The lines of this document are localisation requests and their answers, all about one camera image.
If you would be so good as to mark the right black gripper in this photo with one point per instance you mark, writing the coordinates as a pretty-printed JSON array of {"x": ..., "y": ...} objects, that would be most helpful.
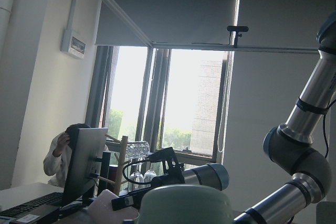
[{"x": 172, "y": 174}]

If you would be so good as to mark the pink plastic cup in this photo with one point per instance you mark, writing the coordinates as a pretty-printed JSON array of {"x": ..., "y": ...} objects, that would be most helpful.
[{"x": 100, "y": 211}]

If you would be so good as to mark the mint green plastic cup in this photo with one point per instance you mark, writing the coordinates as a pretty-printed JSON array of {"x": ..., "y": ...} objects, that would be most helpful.
[{"x": 185, "y": 204}]

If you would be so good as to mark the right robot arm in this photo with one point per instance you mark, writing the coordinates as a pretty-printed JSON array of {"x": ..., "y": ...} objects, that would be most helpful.
[{"x": 289, "y": 145}]

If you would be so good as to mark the wooden mug tree stand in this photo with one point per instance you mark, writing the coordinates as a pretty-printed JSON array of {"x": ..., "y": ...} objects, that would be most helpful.
[{"x": 103, "y": 177}]

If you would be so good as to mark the clear textured glass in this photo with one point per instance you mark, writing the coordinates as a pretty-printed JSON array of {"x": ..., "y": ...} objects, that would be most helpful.
[{"x": 137, "y": 149}]

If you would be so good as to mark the black monitor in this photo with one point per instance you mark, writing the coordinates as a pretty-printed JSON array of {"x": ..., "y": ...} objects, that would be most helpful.
[{"x": 85, "y": 165}]

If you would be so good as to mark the seated man white shirt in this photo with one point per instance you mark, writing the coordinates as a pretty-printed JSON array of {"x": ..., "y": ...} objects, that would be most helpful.
[{"x": 57, "y": 160}]

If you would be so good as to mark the black keyboard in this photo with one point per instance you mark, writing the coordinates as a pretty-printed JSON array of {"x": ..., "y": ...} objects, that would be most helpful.
[{"x": 53, "y": 199}]

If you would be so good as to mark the white wall electrical box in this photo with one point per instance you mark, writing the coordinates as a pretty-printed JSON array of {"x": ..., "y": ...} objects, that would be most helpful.
[{"x": 72, "y": 44}]

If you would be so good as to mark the black overhead camera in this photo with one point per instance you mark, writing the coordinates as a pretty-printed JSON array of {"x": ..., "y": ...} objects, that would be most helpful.
[{"x": 238, "y": 30}]

